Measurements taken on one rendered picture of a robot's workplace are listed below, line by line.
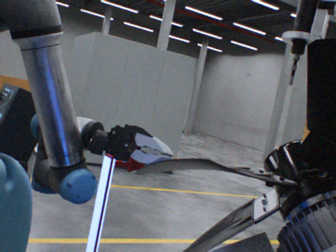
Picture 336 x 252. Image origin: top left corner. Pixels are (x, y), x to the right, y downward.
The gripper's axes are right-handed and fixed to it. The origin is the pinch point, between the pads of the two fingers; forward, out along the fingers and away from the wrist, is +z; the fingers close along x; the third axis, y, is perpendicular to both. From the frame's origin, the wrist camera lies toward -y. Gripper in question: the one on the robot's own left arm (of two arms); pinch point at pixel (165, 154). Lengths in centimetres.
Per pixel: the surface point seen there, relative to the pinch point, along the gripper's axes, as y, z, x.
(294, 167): 6.3, 25.2, -3.6
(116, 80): 511, -320, -89
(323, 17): -1.0, 24.6, -32.0
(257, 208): 13.8, 18.8, 7.1
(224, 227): 13.9, 12.7, 13.1
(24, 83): 560, -556, -57
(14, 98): 5.8, -48.4, -4.6
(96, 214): -23.5, 0.5, 10.6
